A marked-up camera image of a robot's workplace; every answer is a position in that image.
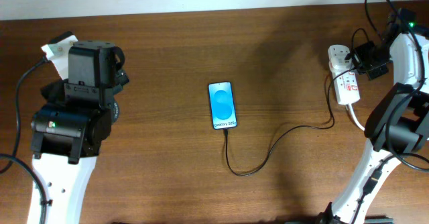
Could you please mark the blue screen Galaxy smartphone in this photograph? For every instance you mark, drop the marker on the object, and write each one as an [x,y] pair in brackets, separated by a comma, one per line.
[222,105]

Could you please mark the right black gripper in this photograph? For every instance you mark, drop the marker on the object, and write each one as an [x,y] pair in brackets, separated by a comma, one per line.
[358,54]

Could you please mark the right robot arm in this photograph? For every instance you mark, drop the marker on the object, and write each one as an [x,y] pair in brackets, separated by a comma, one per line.
[398,127]

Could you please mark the white power strip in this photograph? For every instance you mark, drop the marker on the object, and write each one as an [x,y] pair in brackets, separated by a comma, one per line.
[345,83]

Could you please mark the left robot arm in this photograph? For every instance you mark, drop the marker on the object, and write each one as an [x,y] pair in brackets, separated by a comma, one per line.
[69,129]

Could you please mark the white USB charger plug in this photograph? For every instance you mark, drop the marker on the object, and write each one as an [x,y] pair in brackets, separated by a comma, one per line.
[339,64]

